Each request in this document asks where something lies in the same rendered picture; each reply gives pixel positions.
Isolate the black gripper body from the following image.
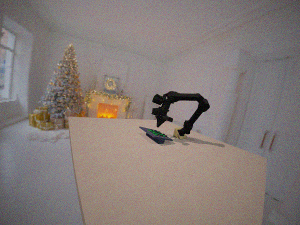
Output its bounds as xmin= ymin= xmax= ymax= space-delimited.
xmin=151 ymin=106 xmax=173 ymax=122

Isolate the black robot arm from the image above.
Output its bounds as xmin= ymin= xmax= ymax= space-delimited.
xmin=152 ymin=91 xmax=210 ymax=136

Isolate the blue-grey switch panel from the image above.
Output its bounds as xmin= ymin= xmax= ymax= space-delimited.
xmin=139 ymin=126 xmax=173 ymax=144

